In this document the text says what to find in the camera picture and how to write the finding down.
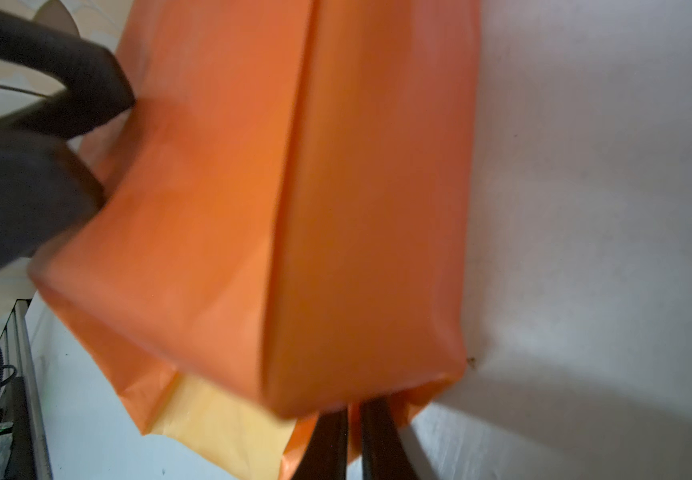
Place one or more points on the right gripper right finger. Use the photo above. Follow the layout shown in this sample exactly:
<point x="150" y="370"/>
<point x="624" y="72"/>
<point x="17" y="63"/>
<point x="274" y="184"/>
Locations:
<point x="383" y="455"/>

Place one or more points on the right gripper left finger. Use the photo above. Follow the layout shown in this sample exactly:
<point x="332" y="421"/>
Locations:
<point x="326" y="455"/>

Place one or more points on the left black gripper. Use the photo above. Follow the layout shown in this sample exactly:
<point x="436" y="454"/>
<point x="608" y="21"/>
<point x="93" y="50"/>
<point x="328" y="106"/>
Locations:
<point x="45" y="189"/>

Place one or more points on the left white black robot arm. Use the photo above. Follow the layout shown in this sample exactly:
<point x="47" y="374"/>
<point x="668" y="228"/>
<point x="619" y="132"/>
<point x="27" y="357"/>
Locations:
<point x="96" y="88"/>

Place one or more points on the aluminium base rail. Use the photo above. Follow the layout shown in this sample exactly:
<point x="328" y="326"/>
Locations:
<point x="24" y="452"/>

